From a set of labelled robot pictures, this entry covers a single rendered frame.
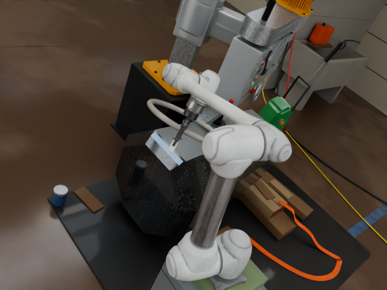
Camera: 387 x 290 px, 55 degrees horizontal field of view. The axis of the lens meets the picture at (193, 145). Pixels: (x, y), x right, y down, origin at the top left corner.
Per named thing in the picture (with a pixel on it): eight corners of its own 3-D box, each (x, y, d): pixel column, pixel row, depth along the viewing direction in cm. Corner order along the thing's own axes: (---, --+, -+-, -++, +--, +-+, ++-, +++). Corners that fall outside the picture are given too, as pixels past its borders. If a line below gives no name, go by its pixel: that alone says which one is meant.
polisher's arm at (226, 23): (169, 23, 299) (178, -7, 285) (182, 14, 327) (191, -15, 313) (253, 63, 297) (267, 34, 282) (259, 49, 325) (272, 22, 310)
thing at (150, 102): (166, 103, 239) (169, 98, 238) (231, 143, 229) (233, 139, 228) (131, 101, 193) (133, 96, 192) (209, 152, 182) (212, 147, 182)
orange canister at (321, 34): (303, 40, 540) (315, 19, 521) (321, 40, 573) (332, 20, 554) (314, 48, 530) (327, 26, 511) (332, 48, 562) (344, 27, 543)
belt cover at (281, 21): (274, 16, 309) (284, -3, 300) (301, 31, 304) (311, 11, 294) (228, 37, 234) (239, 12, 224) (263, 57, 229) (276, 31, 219)
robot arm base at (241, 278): (253, 279, 183) (257, 272, 180) (217, 294, 171) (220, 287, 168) (232, 249, 194) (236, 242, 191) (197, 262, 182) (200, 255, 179)
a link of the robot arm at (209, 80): (201, 99, 191) (181, 90, 184) (217, 73, 188) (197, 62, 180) (211, 107, 183) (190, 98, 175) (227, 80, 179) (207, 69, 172)
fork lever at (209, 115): (226, 87, 290) (229, 81, 287) (247, 99, 285) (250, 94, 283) (183, 115, 234) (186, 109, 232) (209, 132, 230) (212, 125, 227)
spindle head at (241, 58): (228, 80, 290) (253, 27, 264) (253, 95, 285) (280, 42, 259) (208, 94, 261) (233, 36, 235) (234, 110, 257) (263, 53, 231)
